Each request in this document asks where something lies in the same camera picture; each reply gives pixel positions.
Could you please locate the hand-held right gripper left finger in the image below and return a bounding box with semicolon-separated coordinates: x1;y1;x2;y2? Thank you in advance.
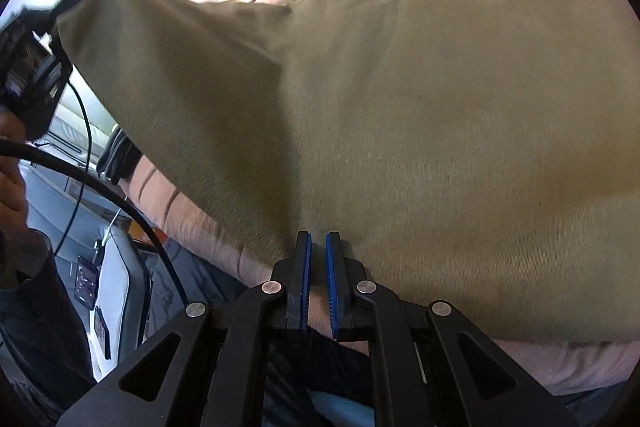
59;231;313;427

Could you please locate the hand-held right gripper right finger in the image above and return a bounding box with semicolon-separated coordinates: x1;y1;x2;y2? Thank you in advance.
325;231;578;427

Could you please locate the olive printed t-shirt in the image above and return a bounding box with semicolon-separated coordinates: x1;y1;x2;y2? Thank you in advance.
52;0;640;343

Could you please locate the person's left hand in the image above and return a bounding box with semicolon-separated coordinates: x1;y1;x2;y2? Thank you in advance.
0;112;28;234

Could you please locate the person's leg in jeans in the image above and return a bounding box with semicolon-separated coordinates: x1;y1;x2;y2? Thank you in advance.
260;327;377;427

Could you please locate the black smartphone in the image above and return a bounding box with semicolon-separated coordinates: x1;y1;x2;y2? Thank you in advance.
74;256;99;311
92;307;112;361

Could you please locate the thin black cable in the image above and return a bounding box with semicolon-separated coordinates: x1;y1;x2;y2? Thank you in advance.
52;82;93;258

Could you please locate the thick black cable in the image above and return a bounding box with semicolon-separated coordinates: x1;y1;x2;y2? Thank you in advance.
0;137;191;308

